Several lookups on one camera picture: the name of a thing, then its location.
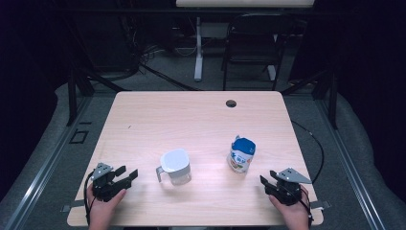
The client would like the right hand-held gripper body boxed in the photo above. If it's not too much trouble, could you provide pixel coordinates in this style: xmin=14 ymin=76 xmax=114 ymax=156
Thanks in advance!
xmin=263 ymin=167 xmax=313 ymax=206

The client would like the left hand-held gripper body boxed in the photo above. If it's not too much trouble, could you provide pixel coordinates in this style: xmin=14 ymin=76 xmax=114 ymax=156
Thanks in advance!
xmin=90 ymin=162 xmax=132 ymax=203

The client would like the blue and white salt bag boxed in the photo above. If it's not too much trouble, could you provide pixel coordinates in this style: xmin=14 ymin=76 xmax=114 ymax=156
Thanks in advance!
xmin=226 ymin=134 xmax=258 ymax=174

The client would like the clear jar with white lid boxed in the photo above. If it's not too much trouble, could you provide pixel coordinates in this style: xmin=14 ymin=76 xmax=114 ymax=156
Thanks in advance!
xmin=155 ymin=148 xmax=192 ymax=187

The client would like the person's left hand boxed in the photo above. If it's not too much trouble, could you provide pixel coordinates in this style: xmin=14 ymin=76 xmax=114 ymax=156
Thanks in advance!
xmin=86 ymin=183 xmax=127 ymax=224

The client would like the person's right hand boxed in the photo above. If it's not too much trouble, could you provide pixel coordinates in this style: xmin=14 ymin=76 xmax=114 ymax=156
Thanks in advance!
xmin=268 ymin=185 xmax=311 ymax=224

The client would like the black metal stand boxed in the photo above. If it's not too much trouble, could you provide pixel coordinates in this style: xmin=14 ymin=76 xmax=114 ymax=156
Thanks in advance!
xmin=281 ymin=66 xmax=340 ymax=130
xmin=65 ymin=65 xmax=128 ymax=127

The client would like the white desk leg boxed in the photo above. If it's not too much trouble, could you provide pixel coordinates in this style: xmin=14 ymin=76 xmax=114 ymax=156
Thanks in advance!
xmin=193 ymin=16 xmax=205 ymax=82

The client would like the black folding chair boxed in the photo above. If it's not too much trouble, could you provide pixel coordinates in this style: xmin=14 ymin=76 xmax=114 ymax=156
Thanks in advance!
xmin=221 ymin=12 xmax=308 ymax=92

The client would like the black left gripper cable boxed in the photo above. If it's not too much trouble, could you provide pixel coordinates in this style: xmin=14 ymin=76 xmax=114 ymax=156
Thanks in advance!
xmin=83 ymin=171 xmax=97 ymax=226

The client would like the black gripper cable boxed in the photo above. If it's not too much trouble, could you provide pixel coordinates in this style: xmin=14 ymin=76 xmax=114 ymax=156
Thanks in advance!
xmin=286 ymin=183 xmax=315 ymax=228
xmin=83 ymin=171 xmax=97 ymax=226

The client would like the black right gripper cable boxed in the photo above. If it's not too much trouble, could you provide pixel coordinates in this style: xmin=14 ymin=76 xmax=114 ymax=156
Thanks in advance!
xmin=286 ymin=183 xmax=315 ymax=228

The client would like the grey table edge bracket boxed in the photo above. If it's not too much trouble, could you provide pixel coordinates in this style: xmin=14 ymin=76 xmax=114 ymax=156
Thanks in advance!
xmin=309 ymin=199 xmax=332 ymax=211
xmin=59 ymin=199 xmax=86 ymax=214

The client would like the black floor cable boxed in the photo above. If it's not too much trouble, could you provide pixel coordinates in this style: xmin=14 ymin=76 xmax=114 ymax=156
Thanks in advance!
xmin=290 ymin=119 xmax=326 ymax=185

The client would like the black floor socket frame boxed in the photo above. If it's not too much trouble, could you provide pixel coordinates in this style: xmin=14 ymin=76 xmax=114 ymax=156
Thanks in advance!
xmin=69 ymin=128 xmax=90 ymax=145

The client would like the metal floor rail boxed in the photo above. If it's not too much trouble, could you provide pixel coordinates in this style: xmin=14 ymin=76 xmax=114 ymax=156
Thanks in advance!
xmin=314 ymin=95 xmax=388 ymax=230
xmin=0 ymin=95 xmax=94 ymax=230

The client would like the bundle of black cables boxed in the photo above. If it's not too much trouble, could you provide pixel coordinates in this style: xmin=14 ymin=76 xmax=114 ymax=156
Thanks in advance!
xmin=121 ymin=12 xmax=200 ymax=92

